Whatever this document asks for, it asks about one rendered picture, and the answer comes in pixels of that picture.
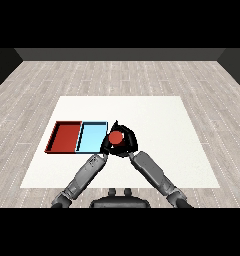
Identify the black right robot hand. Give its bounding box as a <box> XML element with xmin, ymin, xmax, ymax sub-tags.
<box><xmin>109</xmin><ymin>123</ymin><xmax>139</xmax><ymax>158</ymax></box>

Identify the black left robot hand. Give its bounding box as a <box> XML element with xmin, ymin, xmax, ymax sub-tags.
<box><xmin>99</xmin><ymin>120</ymin><xmax>119</xmax><ymax>156</ymax></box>

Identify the small red can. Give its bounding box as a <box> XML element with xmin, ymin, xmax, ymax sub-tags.
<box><xmin>108</xmin><ymin>130</ymin><xmax>124</xmax><ymax>146</ymax></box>

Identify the light blue shallow open box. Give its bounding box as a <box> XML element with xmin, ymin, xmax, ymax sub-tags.
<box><xmin>74</xmin><ymin>120</ymin><xmax>109</xmax><ymax>154</ymax></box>

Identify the red shallow open box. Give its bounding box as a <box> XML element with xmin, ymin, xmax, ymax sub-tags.
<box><xmin>44</xmin><ymin>120</ymin><xmax>83</xmax><ymax>155</ymax></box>

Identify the dark grey robot body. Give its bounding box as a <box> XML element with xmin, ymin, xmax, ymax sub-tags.
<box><xmin>89</xmin><ymin>188</ymin><xmax>152</xmax><ymax>209</ymax></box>

